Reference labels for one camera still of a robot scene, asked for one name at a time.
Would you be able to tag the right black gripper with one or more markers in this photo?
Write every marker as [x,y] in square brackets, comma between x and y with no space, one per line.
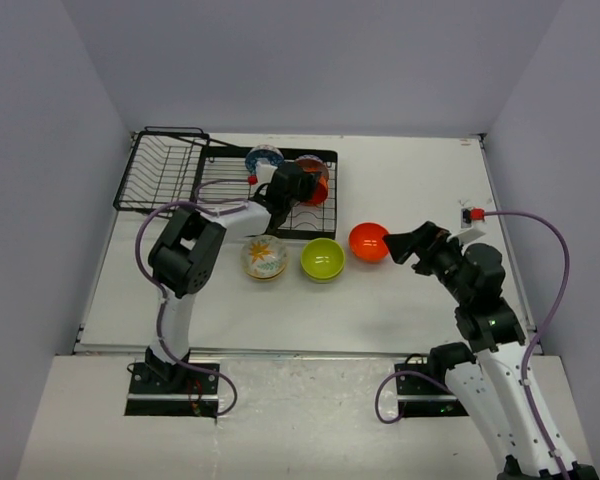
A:
[425,241]

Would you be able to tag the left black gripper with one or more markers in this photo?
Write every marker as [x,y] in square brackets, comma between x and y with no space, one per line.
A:
[307,181]

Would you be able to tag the white floral bowl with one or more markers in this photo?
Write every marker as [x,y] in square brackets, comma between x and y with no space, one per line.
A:
[263,248]

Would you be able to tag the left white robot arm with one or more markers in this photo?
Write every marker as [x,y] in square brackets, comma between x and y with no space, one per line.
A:
[178,244]

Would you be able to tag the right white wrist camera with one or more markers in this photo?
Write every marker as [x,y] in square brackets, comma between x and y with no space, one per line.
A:
[472,227]

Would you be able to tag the yellow teal patterned bowl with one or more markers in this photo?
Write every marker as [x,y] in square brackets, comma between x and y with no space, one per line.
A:
[265,271]

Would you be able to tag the black wire dish rack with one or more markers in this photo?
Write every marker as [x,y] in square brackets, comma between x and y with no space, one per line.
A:
[168,163]

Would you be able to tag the blue patterned bowl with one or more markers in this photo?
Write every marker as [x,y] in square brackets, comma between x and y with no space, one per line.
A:
[263,153]

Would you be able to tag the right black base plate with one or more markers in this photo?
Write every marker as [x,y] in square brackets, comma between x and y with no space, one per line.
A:
[418,398]

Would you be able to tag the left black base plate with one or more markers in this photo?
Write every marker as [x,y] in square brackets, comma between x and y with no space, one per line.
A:
[189,394]

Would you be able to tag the red patterned bowl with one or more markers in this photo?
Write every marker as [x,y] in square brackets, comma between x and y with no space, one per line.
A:
[313,163]

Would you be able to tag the orange bowl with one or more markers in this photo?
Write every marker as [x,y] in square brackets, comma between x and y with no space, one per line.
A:
[320,194]
[366,241]

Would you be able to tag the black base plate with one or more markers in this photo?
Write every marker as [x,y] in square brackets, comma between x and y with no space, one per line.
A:
[418,398]
[189,394]

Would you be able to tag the green bowl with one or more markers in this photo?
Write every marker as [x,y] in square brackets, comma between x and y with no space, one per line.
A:
[322,253]
[323,275]

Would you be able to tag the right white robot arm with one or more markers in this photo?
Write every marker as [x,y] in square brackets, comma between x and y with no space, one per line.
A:
[489,371]

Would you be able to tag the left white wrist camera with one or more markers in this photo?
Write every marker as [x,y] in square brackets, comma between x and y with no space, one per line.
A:
[262,175]

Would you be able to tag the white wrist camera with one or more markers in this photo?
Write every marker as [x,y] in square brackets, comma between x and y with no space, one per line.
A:
[472,227]
[262,175]

